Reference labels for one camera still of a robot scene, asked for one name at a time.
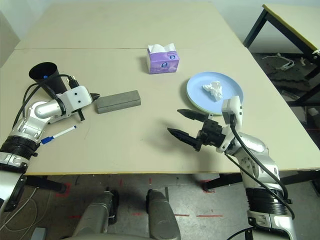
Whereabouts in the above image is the white floor cable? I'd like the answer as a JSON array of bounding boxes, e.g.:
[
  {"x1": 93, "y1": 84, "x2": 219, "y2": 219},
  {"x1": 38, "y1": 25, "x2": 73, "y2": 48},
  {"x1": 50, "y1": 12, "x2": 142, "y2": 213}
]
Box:
[{"x1": 0, "y1": 187, "x2": 38, "y2": 233}]

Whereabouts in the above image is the grey robot right leg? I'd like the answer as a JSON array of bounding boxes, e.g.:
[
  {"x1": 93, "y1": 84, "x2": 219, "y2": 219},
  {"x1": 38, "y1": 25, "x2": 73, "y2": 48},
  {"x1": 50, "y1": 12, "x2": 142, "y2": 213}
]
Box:
[{"x1": 146, "y1": 189, "x2": 182, "y2": 240}]

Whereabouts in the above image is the black table foot bar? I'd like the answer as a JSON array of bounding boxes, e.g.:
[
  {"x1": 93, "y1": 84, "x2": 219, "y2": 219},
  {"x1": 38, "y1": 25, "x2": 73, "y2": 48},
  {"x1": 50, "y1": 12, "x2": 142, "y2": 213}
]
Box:
[
  {"x1": 23, "y1": 174, "x2": 67, "y2": 193},
  {"x1": 202, "y1": 172, "x2": 243, "y2": 191}
]

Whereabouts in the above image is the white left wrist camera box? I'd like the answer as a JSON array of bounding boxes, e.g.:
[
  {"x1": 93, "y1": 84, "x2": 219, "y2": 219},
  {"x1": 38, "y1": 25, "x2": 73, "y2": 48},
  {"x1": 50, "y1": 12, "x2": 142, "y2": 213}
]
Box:
[{"x1": 55, "y1": 85, "x2": 92, "y2": 117}]

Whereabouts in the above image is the thin black hanging cable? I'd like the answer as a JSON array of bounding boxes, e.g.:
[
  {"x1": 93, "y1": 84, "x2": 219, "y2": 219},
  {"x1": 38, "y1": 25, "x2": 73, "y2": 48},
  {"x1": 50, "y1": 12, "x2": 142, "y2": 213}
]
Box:
[{"x1": 224, "y1": 224, "x2": 254, "y2": 240}]

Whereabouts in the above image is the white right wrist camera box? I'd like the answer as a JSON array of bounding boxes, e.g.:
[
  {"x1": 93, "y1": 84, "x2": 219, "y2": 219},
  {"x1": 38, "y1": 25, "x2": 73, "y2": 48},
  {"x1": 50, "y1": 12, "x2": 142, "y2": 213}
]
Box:
[{"x1": 221, "y1": 96, "x2": 245, "y2": 153}]

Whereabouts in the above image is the side table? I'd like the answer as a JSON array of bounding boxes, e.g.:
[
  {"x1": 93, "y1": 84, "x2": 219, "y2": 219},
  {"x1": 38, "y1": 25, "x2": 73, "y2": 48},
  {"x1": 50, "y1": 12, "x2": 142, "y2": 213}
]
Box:
[{"x1": 243, "y1": 3, "x2": 320, "y2": 108}]

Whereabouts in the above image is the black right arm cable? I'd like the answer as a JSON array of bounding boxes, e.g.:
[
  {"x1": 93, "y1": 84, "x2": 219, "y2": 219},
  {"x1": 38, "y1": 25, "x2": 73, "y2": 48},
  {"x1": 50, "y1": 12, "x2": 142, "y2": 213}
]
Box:
[{"x1": 229, "y1": 119, "x2": 296, "y2": 221}]

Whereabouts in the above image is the grey robot leg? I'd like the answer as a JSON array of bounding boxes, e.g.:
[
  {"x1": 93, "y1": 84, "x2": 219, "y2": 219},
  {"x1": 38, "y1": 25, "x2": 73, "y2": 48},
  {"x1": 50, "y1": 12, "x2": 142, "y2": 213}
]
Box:
[
  {"x1": 72, "y1": 189, "x2": 120, "y2": 240},
  {"x1": 146, "y1": 189, "x2": 182, "y2": 240}
]

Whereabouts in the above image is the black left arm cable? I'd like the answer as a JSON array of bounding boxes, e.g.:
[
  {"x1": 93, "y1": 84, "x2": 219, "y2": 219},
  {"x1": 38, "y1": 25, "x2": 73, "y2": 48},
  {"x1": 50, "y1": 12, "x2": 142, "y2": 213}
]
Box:
[{"x1": 21, "y1": 74, "x2": 80, "y2": 118}]

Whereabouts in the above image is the white glasses frame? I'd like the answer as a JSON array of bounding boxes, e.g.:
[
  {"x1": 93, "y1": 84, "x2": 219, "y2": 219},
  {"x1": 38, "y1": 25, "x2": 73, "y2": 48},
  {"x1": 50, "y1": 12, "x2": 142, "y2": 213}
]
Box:
[{"x1": 261, "y1": 52, "x2": 296, "y2": 72}]

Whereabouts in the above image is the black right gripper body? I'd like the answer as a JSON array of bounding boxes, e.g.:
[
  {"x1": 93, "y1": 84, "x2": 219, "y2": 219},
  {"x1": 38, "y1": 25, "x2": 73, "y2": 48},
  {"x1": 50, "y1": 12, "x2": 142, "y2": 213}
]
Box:
[{"x1": 196, "y1": 117, "x2": 225, "y2": 152}]

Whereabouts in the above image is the grey floor pedal box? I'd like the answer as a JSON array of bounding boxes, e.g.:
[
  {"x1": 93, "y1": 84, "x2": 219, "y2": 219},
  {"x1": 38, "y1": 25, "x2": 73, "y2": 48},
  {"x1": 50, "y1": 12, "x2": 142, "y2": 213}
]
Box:
[{"x1": 32, "y1": 226, "x2": 48, "y2": 240}]

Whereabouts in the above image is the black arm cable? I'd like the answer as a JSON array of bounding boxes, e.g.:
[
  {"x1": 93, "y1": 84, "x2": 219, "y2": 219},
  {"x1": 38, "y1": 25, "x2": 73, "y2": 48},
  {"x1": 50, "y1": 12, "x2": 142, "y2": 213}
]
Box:
[
  {"x1": 229, "y1": 119, "x2": 296, "y2": 221},
  {"x1": 21, "y1": 74, "x2": 80, "y2": 118}
]

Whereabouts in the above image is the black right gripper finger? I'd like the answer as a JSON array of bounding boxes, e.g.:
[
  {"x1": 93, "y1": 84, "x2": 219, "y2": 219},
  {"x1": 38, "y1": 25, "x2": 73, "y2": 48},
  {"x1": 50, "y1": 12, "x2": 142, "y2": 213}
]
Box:
[
  {"x1": 176, "y1": 108, "x2": 210, "y2": 121},
  {"x1": 166, "y1": 127, "x2": 201, "y2": 152}
]

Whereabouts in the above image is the purple tissue pack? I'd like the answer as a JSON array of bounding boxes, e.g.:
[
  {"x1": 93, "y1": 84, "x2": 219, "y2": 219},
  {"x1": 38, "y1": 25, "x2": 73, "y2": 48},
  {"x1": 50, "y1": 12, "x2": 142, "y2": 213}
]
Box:
[{"x1": 146, "y1": 42, "x2": 180, "y2": 75}]

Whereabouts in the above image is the blue plastic plate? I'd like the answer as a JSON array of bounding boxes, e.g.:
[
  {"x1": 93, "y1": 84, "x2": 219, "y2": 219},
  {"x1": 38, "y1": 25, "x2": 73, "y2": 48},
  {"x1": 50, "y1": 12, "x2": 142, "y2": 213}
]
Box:
[{"x1": 186, "y1": 71, "x2": 245, "y2": 116}]

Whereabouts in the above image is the white marker blue cap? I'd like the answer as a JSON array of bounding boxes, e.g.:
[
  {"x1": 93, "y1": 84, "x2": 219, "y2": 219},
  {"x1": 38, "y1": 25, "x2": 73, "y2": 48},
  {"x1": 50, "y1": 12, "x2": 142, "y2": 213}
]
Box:
[{"x1": 40, "y1": 125, "x2": 78, "y2": 145}]

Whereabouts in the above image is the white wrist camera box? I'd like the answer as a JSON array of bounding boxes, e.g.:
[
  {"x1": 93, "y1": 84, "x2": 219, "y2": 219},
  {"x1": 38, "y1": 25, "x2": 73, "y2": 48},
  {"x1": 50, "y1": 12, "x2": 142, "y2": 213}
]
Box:
[
  {"x1": 221, "y1": 96, "x2": 245, "y2": 153},
  {"x1": 55, "y1": 85, "x2": 92, "y2": 117}
]

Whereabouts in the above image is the white tissue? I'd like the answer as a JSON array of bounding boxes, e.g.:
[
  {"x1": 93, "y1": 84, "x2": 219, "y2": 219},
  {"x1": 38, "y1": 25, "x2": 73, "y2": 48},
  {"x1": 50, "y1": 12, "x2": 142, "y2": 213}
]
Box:
[{"x1": 201, "y1": 80, "x2": 224, "y2": 102}]

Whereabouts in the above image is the black tapered cup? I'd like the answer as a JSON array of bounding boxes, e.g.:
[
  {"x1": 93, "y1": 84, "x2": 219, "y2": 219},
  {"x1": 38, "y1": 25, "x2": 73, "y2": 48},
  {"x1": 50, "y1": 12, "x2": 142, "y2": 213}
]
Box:
[{"x1": 28, "y1": 61, "x2": 68, "y2": 97}]

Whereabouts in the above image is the grey robot left leg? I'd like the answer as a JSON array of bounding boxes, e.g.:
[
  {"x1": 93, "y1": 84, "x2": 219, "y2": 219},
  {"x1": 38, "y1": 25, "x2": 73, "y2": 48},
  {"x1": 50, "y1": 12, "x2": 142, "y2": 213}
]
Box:
[{"x1": 72, "y1": 189, "x2": 120, "y2": 240}]

